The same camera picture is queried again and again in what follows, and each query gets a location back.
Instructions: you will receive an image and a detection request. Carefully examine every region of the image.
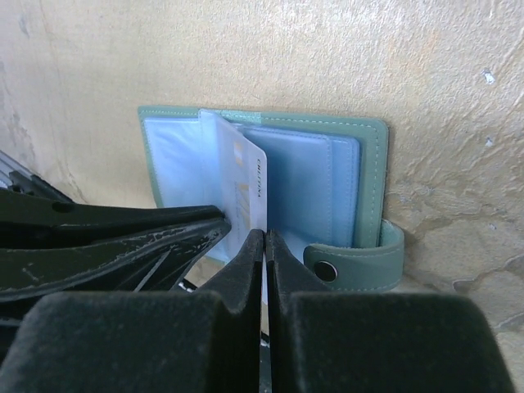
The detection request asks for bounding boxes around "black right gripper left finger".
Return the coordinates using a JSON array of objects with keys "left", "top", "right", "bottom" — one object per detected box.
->
[{"left": 1, "top": 230, "right": 264, "bottom": 392}]

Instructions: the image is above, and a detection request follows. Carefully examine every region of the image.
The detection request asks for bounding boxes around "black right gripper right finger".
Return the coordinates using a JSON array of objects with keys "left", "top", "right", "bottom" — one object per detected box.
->
[{"left": 265, "top": 231, "right": 514, "bottom": 392}]

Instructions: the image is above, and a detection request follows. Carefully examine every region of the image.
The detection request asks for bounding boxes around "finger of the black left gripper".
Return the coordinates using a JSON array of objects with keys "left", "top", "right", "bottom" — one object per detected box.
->
[
  {"left": 1, "top": 218, "right": 231, "bottom": 303},
  {"left": 1, "top": 190, "right": 225, "bottom": 250}
]

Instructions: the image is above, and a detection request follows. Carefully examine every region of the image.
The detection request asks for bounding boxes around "green leather card holder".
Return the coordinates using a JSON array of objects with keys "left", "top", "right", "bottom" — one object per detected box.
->
[{"left": 138, "top": 106, "right": 404, "bottom": 292}]

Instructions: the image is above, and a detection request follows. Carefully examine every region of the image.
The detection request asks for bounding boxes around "aluminium table frame rail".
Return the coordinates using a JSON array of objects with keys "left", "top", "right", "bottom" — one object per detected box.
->
[{"left": 0, "top": 151, "right": 73, "bottom": 203}]

